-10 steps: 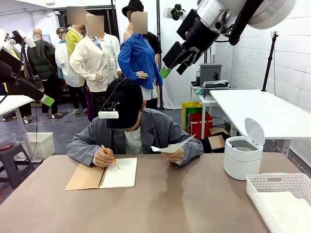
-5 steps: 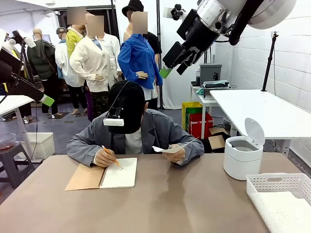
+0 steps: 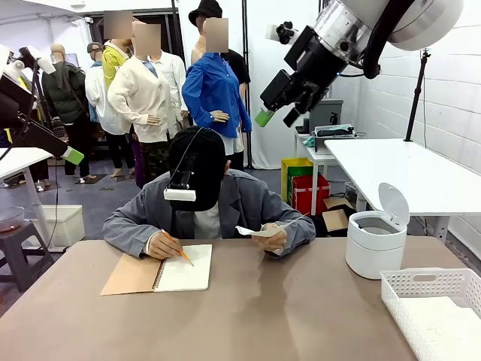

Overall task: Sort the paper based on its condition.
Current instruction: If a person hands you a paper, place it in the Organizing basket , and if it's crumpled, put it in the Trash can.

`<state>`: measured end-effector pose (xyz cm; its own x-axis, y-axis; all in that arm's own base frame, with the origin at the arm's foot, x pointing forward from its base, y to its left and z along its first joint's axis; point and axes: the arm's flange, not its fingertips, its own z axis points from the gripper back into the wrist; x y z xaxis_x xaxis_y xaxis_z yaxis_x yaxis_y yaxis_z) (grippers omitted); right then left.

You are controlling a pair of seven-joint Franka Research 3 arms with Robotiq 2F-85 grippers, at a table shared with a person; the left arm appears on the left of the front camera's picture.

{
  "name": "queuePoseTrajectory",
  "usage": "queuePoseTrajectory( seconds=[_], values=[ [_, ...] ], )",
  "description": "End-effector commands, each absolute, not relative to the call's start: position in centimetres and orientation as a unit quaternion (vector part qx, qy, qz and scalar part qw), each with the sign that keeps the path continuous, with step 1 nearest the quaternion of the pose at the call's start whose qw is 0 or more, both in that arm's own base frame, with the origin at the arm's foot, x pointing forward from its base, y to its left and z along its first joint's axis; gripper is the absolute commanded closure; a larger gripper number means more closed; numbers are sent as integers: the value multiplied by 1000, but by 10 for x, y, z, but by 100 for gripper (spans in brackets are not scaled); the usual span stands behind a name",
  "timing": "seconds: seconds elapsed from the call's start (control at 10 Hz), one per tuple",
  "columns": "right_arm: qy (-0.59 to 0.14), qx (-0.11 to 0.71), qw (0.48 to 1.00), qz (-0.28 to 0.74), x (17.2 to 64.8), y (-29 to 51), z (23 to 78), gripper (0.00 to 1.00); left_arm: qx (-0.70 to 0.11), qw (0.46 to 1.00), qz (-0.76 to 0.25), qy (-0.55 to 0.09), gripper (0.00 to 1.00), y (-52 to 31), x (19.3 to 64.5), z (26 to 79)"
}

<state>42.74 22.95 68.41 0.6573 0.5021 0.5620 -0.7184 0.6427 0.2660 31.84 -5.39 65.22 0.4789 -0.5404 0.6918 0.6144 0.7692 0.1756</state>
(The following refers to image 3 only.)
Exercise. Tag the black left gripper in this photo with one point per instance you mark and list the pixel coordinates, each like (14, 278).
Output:
(15, 101)

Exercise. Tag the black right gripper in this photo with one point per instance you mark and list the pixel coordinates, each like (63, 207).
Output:
(312, 64)

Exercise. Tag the torn white notebook paper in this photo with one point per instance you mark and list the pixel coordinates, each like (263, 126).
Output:
(259, 233)

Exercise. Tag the yellow pencil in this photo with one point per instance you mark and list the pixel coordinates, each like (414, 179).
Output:
(176, 249)

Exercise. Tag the spiral notebook brown cover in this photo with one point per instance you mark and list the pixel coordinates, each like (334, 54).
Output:
(188, 270)

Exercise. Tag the person's left forearm gray sleeve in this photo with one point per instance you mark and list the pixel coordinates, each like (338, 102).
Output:
(300, 233)

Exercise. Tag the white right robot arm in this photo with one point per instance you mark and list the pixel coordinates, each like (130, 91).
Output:
(428, 22)

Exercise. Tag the person's left hand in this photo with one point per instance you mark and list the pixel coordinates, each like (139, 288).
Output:
(274, 243)

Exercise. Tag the person's right hand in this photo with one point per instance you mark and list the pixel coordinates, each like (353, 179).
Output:
(165, 246)

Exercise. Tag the white desk with leg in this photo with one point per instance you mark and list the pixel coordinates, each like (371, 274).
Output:
(26, 159)

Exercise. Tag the gray box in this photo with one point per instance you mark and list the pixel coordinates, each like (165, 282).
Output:
(330, 113)

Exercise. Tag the gray tray with items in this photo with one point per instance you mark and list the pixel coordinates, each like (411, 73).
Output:
(334, 131)

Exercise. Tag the mannequin gray cap white shirt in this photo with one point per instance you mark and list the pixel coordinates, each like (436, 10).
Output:
(99, 105)

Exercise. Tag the mannequin black t-shirt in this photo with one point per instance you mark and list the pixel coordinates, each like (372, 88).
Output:
(236, 64)

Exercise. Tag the small white side table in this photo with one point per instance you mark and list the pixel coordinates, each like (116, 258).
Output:
(323, 158)

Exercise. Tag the green bag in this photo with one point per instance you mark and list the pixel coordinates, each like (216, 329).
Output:
(300, 171)

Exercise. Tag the mannequin blue shirt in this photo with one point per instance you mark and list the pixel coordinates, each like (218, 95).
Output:
(210, 90)

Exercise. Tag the yellow bag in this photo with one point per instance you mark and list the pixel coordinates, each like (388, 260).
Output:
(284, 180)

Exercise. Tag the small white screen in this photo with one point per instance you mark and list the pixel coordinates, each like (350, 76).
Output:
(73, 59)

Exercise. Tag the white storage bin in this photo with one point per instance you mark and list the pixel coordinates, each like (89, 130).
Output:
(67, 225)

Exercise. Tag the black backdrop stand pole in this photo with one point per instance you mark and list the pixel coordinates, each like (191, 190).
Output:
(246, 22)

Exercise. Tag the clear bowl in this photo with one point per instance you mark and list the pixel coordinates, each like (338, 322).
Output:
(11, 222)

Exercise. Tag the mannequin yellow shirt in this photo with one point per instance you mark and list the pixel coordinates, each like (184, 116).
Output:
(111, 64)

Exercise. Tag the red bag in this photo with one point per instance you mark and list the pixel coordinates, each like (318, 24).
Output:
(304, 195)

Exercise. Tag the mannequin cream cardigan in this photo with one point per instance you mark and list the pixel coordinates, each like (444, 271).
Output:
(143, 97)

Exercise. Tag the black cap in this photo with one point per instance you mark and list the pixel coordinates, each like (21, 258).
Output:
(210, 161)

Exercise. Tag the gray stool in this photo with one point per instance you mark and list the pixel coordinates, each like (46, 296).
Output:
(15, 244)

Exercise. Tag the person's torso gray jacket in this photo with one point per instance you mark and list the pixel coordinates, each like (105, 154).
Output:
(244, 203)

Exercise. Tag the mannequin white button shirt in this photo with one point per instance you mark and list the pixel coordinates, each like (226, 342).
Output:
(174, 75)

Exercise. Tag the black bucket hat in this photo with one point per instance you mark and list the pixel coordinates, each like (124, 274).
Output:
(206, 9)

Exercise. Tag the cardboard box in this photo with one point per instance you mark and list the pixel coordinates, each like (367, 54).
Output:
(336, 220)

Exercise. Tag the black slanted pole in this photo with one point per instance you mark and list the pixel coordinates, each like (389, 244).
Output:
(176, 30)

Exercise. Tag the large white desk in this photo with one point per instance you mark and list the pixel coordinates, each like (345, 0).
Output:
(413, 176)

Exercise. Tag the white round trash bin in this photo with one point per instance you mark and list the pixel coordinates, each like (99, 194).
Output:
(372, 255)

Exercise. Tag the white perforated plastic basket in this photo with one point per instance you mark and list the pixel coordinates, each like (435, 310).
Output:
(406, 323)

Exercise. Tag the white paper stack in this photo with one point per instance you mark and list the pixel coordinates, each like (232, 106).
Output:
(439, 331)

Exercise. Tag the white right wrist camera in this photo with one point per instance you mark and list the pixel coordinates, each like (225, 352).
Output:
(271, 32)

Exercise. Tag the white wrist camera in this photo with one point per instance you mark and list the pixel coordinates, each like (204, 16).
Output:
(271, 32)
(45, 64)

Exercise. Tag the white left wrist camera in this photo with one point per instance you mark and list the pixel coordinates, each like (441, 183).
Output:
(45, 64)

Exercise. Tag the black tripod with camera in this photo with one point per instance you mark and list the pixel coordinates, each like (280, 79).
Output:
(415, 101)

